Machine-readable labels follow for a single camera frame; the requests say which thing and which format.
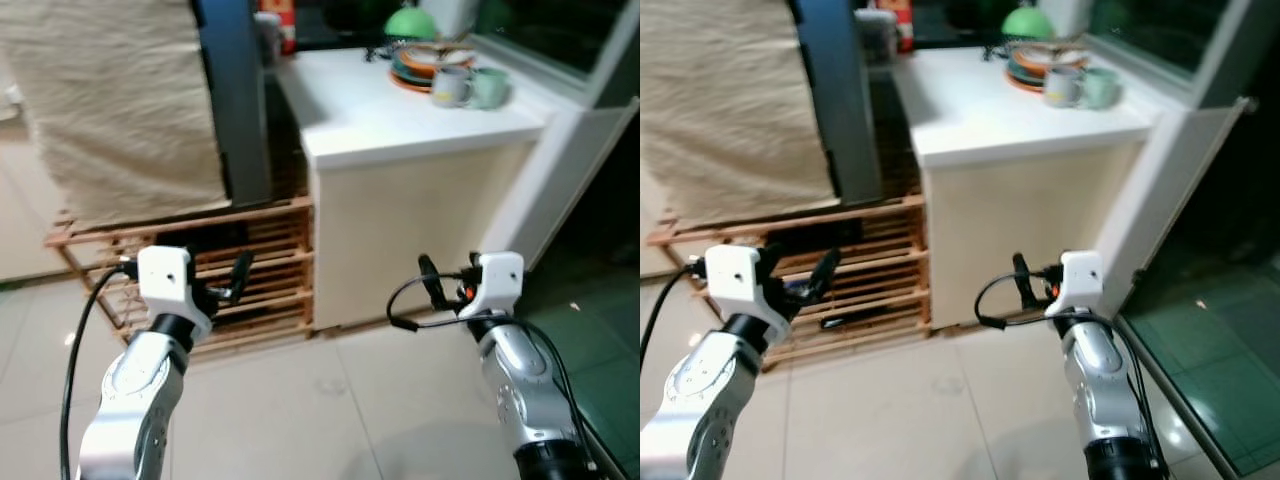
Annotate grey jar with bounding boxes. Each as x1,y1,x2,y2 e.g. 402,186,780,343
858,9,897,63
254,12,283,67

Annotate dark grey pillar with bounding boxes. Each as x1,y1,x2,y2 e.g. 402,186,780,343
788,0,887,208
193,0,274,209

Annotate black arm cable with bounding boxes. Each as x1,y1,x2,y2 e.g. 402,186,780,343
640,260,707,346
385,274,483,332
974,270,1063,330
58,260,139,480

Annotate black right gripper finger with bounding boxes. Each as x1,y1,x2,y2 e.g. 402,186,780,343
418,253,447,310
1012,251,1038,306

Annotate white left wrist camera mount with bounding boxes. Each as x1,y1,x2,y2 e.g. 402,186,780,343
137,245,214,323
704,243,793,327

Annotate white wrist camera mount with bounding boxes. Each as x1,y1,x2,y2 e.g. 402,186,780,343
704,243,793,327
137,245,214,323
1044,249,1105,321
458,251,527,322

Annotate white door panel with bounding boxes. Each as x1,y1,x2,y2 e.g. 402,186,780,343
478,98,641,273
1093,97,1257,319

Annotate teal plate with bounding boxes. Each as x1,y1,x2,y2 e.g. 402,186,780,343
391,52,441,85
1007,52,1051,84

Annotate pale green mug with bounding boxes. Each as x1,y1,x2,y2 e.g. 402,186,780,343
1080,67,1122,111
470,67,514,111

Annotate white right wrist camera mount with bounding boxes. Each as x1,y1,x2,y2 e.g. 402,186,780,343
458,251,527,322
1044,249,1105,321

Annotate grey mug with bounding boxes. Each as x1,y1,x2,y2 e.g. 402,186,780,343
431,65,477,109
1042,65,1087,109

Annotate green dome lid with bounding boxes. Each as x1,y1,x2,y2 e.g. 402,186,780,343
1000,5,1055,42
384,5,439,43

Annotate wooden slatted rack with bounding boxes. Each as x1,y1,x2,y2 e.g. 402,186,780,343
646,195,933,369
44,195,317,353

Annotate red orange package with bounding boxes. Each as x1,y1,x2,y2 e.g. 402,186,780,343
882,0,916,53
264,0,297,56

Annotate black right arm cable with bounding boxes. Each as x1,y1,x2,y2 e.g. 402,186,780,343
385,274,483,332
974,270,1063,330

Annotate white counter cabinet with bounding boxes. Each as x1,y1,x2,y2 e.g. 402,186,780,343
892,44,1163,333
274,44,549,333

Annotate beige hanging cloth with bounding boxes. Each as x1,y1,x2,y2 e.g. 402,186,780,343
0,0,233,229
640,0,843,229

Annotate orange plate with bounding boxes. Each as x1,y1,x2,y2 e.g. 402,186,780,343
1005,44,1087,94
389,44,475,94

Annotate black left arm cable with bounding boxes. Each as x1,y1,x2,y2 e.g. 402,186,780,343
640,260,707,346
58,260,139,480

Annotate metal door rail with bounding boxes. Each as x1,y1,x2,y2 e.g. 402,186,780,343
1116,316,1241,480

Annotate white container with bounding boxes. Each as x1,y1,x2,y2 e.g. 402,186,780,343
1040,0,1093,39
430,0,483,41

